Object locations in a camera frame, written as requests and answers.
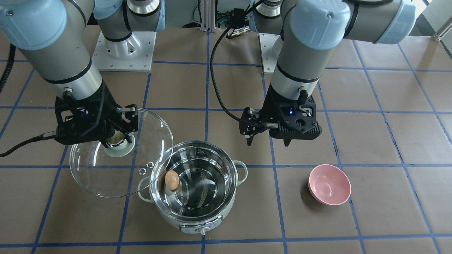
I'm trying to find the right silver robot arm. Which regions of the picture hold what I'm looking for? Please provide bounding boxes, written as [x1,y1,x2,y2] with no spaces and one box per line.
[1,0,165,148]

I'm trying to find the brown egg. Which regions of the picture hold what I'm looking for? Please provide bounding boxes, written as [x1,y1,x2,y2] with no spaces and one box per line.
[164,170,180,191]

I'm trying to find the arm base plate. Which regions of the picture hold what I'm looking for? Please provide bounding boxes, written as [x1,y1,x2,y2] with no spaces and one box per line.
[259,33,283,74]
[92,32,157,72]

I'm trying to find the aluminium frame post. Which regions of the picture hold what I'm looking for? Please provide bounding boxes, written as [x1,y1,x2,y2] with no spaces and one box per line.
[199,0,216,34]

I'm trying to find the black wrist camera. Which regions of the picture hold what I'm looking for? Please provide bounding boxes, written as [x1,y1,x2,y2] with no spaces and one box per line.
[239,107,269,138]
[113,104,138,134]

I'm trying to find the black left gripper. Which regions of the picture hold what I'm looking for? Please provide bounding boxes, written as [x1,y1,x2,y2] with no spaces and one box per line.
[246,85,322,147]

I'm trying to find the pink bowl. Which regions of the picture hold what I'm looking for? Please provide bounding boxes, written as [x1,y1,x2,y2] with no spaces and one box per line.
[307,164,351,206]

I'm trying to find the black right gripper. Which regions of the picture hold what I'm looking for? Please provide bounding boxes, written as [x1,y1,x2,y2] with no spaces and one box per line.
[54,81,135,148]

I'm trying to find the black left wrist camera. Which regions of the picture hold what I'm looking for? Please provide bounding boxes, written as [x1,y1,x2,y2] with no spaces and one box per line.
[239,107,269,138]

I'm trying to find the pale green cooking pot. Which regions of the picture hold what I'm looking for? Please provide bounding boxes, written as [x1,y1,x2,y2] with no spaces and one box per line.
[138,140,248,235]

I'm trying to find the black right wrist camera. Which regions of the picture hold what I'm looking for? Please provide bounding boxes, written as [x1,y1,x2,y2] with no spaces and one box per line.
[113,104,138,134]

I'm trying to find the glass pot lid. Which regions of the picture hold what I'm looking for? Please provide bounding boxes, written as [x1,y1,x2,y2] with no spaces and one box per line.
[69,108,174,198]

